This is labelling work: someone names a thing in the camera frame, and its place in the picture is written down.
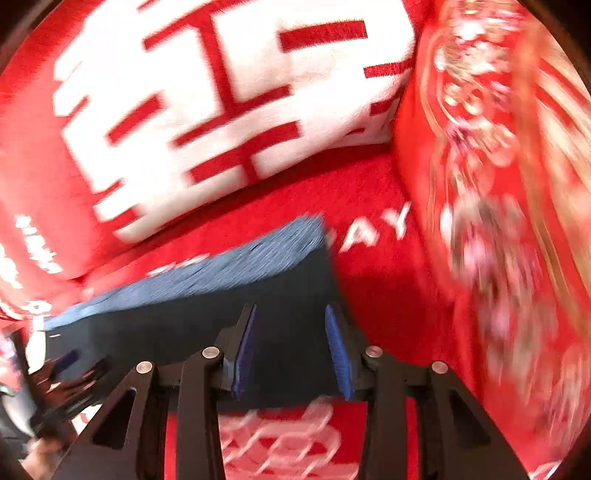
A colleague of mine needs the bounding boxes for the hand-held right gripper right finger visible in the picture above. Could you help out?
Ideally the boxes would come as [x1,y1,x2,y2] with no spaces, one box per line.
[324,304,530,480]

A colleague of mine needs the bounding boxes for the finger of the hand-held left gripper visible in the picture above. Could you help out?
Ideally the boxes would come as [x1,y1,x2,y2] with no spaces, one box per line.
[67,355,112,394]
[45,349,82,376]

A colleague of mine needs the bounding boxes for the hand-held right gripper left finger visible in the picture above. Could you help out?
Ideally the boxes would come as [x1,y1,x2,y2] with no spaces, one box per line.
[53,303,258,480]

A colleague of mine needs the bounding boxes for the dark navy pants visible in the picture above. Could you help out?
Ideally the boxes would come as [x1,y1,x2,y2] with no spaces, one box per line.
[44,215,357,409]

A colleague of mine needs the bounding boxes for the person's left hand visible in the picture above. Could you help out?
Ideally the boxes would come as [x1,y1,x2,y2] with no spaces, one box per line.
[22,436,70,480]

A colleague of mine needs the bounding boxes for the red printed blanket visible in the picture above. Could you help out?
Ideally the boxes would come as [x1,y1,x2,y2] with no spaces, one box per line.
[0,0,490,480]

